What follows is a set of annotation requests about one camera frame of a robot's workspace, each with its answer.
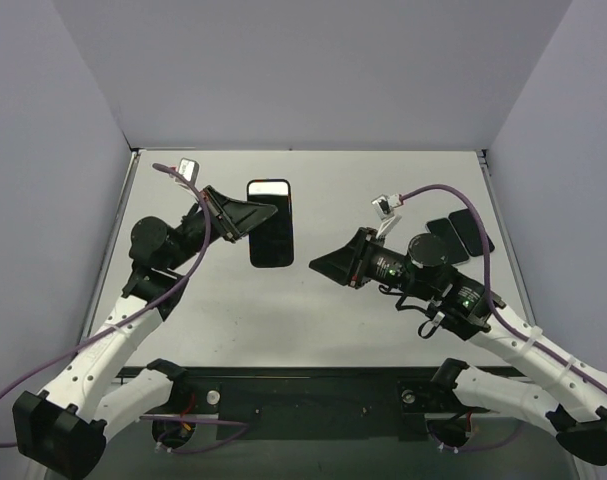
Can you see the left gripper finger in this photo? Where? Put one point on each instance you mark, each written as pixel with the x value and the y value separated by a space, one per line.
pixel 235 209
pixel 244 221

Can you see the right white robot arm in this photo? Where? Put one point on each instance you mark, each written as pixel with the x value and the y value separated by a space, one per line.
pixel 559 393

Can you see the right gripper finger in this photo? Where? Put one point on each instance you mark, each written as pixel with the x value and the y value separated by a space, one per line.
pixel 340 271
pixel 346 254

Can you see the black phone clear case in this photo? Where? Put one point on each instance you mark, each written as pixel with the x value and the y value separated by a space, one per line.
pixel 444 229

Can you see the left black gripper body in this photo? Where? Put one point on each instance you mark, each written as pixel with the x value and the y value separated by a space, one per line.
pixel 219 214

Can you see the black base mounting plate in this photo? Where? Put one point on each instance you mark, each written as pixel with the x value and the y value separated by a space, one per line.
pixel 341 403

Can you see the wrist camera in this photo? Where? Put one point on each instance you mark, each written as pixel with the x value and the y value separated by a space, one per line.
pixel 385 207
pixel 188 169

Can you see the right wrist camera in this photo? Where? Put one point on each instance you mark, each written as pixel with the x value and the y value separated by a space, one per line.
pixel 385 207

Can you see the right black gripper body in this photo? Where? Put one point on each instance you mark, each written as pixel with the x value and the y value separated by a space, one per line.
pixel 359 258

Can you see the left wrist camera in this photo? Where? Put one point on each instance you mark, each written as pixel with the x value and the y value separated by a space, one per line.
pixel 188 169

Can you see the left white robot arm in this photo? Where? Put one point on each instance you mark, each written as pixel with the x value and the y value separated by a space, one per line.
pixel 67 425

